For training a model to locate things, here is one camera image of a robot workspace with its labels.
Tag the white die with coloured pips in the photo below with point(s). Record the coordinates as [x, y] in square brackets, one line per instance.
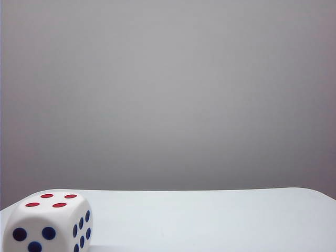
[52, 218]

